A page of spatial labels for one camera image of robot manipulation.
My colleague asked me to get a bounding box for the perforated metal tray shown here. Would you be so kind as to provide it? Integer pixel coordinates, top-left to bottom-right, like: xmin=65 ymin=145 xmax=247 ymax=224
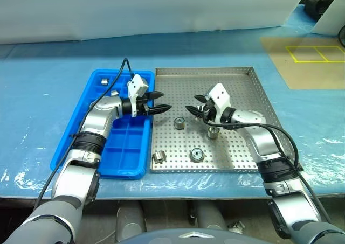
xmin=149 ymin=66 xmax=293 ymax=173

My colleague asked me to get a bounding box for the white backdrop board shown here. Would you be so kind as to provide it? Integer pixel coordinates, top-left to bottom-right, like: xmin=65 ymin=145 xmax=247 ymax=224
xmin=0 ymin=0 xmax=311 ymax=45

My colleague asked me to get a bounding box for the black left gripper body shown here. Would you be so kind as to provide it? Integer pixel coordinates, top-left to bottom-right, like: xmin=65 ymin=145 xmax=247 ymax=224
xmin=136 ymin=92 xmax=150 ymax=116

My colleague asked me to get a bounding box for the small metal floor clip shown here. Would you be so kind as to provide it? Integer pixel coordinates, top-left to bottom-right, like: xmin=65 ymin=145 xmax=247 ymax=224
xmin=227 ymin=220 xmax=245 ymax=233

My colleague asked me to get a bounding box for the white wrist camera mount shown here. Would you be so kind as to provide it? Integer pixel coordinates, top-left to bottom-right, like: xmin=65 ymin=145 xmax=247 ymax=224
xmin=126 ymin=73 xmax=149 ymax=118
xmin=206 ymin=83 xmax=231 ymax=123

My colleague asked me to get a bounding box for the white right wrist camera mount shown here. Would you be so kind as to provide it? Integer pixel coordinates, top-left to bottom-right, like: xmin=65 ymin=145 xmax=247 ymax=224
xmin=206 ymin=83 xmax=231 ymax=123

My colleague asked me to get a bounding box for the blue-grey robot torso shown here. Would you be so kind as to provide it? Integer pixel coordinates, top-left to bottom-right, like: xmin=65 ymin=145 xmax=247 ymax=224
xmin=115 ymin=227 xmax=259 ymax=244

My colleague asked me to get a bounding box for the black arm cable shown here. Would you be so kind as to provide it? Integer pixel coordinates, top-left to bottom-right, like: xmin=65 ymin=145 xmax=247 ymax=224
xmin=207 ymin=120 xmax=332 ymax=225
xmin=32 ymin=58 xmax=135 ymax=212

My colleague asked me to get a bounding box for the white slanted panel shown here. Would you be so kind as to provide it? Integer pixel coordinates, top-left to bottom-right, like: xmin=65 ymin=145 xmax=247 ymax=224
xmin=312 ymin=0 xmax=345 ymax=37

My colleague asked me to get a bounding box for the brown cardboard mat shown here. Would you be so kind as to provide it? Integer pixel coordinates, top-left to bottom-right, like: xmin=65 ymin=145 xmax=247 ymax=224
xmin=259 ymin=36 xmax=345 ymax=90

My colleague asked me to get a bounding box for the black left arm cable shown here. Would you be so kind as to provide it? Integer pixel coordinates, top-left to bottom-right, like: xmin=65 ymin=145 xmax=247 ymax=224
xmin=32 ymin=58 xmax=135 ymax=212

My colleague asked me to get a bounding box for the blue plastic compartment tray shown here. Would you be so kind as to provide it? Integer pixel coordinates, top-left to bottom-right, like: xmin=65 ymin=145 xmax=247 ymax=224
xmin=50 ymin=68 xmax=156 ymax=180

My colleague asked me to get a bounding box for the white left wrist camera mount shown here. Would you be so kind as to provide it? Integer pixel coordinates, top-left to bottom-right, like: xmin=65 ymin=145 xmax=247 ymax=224
xmin=126 ymin=73 xmax=149 ymax=118

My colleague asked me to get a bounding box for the black bulky background object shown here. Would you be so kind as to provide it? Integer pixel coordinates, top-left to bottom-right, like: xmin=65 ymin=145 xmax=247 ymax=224
xmin=304 ymin=0 xmax=337 ymax=20

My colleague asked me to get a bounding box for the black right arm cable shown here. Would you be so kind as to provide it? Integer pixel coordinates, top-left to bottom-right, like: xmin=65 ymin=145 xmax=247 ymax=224
xmin=207 ymin=120 xmax=332 ymax=225

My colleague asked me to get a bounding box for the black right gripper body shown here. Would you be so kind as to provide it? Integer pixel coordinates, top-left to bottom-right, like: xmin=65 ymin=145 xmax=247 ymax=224
xmin=202 ymin=100 xmax=216 ymax=125

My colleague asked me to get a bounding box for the grey rounded cylinder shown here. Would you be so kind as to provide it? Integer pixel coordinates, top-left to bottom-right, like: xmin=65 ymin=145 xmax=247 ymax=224
xmin=194 ymin=200 xmax=227 ymax=231
xmin=115 ymin=200 xmax=148 ymax=242

